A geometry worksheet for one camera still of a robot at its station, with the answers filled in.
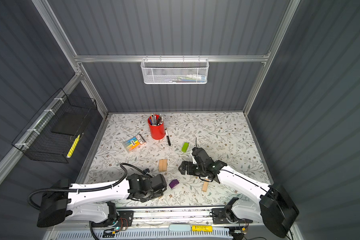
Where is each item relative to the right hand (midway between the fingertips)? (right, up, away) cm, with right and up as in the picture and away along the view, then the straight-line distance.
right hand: (186, 170), depth 82 cm
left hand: (-14, -11, -4) cm, 18 cm away
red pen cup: (-20, +21, +20) cm, 35 cm away
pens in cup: (-20, +28, +18) cm, 39 cm away
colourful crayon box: (-36, +13, +20) cm, 43 cm away
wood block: (+11, -10, +2) cm, 15 cm away
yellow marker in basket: (-53, +12, -15) cm, 56 cm away
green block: (0, +10, +18) cm, 21 cm away
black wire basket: (-65, +20, -10) cm, 69 cm away
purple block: (-7, -8, +1) cm, 10 cm away
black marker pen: (-13, +17, +23) cm, 31 cm away
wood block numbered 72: (-15, +1, +10) cm, 18 cm away
